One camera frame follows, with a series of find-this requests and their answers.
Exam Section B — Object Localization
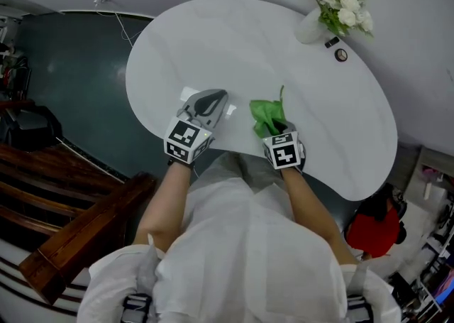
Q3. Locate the person's right forearm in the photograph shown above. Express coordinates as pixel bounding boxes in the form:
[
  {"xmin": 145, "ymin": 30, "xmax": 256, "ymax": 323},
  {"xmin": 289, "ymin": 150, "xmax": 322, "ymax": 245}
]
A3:
[{"xmin": 279, "ymin": 168, "xmax": 359, "ymax": 265}]

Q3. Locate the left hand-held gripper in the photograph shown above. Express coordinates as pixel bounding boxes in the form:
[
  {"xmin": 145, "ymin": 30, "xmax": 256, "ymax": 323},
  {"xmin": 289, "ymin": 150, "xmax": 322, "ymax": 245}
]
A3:
[{"xmin": 163, "ymin": 89, "xmax": 229, "ymax": 165}]

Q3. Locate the person's white shirt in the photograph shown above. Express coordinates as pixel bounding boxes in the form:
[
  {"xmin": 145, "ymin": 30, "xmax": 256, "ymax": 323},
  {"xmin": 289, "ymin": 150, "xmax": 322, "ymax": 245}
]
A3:
[{"xmin": 77, "ymin": 153, "xmax": 402, "ymax": 323}]

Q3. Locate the white kidney-shaped table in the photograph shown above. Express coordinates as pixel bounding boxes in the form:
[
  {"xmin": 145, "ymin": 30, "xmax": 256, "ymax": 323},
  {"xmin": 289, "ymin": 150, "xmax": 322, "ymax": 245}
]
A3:
[{"xmin": 125, "ymin": 0, "xmax": 398, "ymax": 202}]

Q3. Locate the grey wooden shelf cabinet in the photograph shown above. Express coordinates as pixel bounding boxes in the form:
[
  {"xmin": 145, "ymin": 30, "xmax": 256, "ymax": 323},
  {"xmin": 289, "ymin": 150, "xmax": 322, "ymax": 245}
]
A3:
[{"xmin": 404, "ymin": 146, "xmax": 454, "ymax": 209}]

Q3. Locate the white power cable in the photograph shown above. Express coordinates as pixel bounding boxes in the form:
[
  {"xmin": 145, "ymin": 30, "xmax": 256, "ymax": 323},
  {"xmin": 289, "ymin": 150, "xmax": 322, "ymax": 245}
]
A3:
[{"xmin": 102, "ymin": 1, "xmax": 143, "ymax": 49}]

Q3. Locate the person's left forearm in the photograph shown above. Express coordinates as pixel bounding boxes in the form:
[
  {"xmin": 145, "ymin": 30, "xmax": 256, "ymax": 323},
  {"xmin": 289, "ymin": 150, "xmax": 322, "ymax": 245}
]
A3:
[{"xmin": 133, "ymin": 165, "xmax": 194, "ymax": 248}]

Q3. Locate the green cloth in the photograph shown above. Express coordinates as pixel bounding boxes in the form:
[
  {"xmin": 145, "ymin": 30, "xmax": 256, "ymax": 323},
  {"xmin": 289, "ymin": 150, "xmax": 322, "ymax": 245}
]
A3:
[{"xmin": 249, "ymin": 85, "xmax": 295, "ymax": 139}]

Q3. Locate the white vase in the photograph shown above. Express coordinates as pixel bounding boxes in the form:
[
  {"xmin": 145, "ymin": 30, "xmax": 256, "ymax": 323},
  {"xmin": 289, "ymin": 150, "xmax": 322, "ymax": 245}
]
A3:
[{"xmin": 294, "ymin": 7, "xmax": 329, "ymax": 45}]

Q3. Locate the dark wooden bench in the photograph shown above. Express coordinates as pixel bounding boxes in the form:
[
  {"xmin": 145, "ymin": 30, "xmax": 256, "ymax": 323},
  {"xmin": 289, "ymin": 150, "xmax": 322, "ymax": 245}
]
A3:
[{"xmin": 0, "ymin": 99, "xmax": 157, "ymax": 307}]

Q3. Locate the dark harness strap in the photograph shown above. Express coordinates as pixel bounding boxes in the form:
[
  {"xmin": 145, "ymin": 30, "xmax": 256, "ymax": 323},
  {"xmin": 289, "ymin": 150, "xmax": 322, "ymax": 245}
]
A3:
[
  {"xmin": 345, "ymin": 295, "xmax": 373, "ymax": 323},
  {"xmin": 122, "ymin": 292, "xmax": 153, "ymax": 323}
]

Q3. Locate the white striped cushion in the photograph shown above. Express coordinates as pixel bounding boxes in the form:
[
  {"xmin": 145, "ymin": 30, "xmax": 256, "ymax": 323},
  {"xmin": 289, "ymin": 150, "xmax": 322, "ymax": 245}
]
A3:
[{"xmin": 0, "ymin": 236, "xmax": 89, "ymax": 323}]

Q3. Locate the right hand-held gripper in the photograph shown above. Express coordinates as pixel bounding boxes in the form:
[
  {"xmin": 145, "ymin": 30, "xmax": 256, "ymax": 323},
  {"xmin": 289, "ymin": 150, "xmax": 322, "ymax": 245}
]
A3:
[{"xmin": 262, "ymin": 121, "xmax": 306, "ymax": 173}]

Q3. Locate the black bag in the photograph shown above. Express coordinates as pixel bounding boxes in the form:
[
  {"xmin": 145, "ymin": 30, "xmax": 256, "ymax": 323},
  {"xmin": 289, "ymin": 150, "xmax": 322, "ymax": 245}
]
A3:
[{"xmin": 0, "ymin": 104, "xmax": 63, "ymax": 152}]

